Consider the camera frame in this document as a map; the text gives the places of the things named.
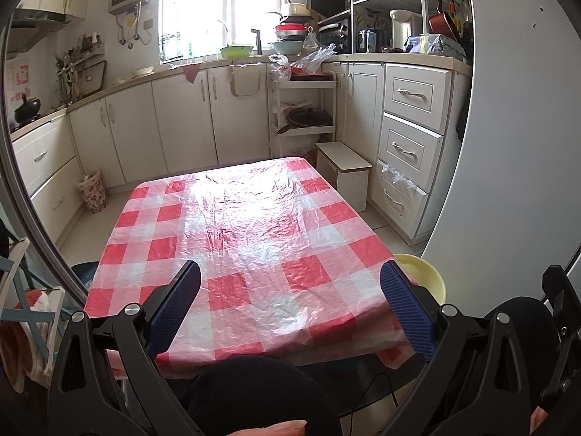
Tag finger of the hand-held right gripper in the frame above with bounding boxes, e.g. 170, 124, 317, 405
540, 265, 581, 400

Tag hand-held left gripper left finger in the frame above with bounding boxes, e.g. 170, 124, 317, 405
48, 261, 203, 436

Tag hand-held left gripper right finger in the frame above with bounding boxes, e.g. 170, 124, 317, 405
379, 261, 536, 436

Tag yellow plastic basin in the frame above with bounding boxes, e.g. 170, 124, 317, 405
393, 253, 446, 304

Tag person's right hand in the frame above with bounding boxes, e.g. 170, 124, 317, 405
530, 404, 554, 436

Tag blue dustpan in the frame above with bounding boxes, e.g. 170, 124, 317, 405
70, 261, 101, 303

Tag red checkered plastic tablecloth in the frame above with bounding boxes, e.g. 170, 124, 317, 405
84, 157, 425, 371

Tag crumpled clear drawer bag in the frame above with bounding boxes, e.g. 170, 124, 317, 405
377, 160, 420, 191

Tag white step stool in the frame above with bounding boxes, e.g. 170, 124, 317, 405
314, 142, 373, 213

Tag floral print waste bin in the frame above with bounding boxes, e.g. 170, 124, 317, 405
76, 169, 108, 214

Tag blue white drying rack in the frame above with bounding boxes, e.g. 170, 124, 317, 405
0, 236, 66, 375

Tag pink socks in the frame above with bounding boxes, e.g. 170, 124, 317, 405
0, 291, 50, 393

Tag white drawer cabinet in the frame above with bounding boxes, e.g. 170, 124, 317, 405
336, 52, 473, 243

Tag white refrigerator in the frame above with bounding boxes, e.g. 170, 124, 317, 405
420, 0, 581, 316

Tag black textured cover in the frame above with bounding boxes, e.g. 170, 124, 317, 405
455, 108, 469, 145

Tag white base cabinets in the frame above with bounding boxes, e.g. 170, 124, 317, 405
11, 57, 277, 232

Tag black frying pan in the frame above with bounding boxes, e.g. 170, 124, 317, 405
277, 106, 333, 134

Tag white hanging door bin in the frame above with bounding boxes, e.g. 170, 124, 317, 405
229, 61, 266, 99

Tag white tiered shelf rack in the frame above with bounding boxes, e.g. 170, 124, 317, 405
270, 72, 339, 164

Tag black wok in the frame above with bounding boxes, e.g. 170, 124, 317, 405
13, 93, 44, 123

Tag small white red bag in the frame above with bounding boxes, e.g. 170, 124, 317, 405
268, 53, 292, 81

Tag green basin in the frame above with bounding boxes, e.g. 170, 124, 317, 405
220, 44, 254, 60

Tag blue grey bag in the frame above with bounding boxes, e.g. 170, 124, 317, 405
404, 33, 468, 62

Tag large clear plastic bag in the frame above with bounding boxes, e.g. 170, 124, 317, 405
290, 43, 337, 76

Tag white water boiler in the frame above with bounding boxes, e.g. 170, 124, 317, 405
389, 9, 423, 51

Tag black countertop oven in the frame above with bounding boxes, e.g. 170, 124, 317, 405
317, 16, 352, 55

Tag red pot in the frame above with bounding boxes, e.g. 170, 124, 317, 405
429, 0, 461, 39

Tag white counter shelf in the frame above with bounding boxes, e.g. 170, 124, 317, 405
349, 0, 455, 55

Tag red basin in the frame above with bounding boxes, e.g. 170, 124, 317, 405
275, 24, 308, 41

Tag kitchen window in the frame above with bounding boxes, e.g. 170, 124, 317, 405
159, 0, 284, 62

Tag black microwave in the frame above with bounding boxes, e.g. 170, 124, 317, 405
306, 0, 352, 21

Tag range hood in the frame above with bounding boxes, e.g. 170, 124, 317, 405
4, 7, 85, 55

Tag cream pot with lid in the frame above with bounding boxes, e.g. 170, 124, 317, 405
280, 2, 313, 18

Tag wall utensil rack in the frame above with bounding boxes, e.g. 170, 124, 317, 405
52, 32, 108, 105

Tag red patterned wall sticker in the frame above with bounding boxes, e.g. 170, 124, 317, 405
4, 61, 32, 101

